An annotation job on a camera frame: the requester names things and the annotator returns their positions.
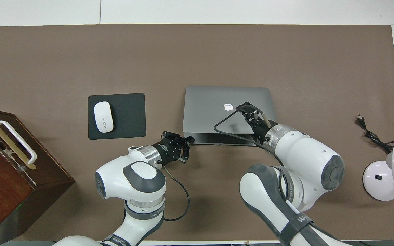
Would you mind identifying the black lamp power cable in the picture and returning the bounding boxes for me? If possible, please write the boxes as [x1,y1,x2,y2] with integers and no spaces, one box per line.
[356,115,394,153]

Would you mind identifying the white computer mouse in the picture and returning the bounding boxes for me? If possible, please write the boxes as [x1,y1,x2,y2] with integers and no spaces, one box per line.
[94,101,114,133]

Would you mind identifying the black mouse pad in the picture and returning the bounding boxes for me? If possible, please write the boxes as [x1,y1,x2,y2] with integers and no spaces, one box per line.
[88,93,147,140]

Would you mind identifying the white box handle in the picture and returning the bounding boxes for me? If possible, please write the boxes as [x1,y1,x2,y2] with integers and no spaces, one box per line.
[0,120,37,164]

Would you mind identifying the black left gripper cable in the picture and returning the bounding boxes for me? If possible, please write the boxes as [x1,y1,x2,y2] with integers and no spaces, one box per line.
[163,167,191,222]

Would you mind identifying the white desk lamp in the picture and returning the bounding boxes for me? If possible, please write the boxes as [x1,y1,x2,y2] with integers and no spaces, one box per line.
[363,141,394,201]

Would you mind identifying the silver apple laptop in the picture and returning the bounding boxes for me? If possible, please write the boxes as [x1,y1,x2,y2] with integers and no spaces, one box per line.
[183,86,276,147]

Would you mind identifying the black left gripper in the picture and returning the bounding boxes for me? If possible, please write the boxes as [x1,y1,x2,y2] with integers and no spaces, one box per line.
[154,132,196,167]

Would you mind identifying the brown table mat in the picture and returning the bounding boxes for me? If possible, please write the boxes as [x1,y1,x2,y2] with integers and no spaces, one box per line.
[0,24,394,241]

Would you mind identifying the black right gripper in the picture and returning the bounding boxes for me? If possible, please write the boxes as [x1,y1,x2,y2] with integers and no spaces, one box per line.
[241,107,274,144]

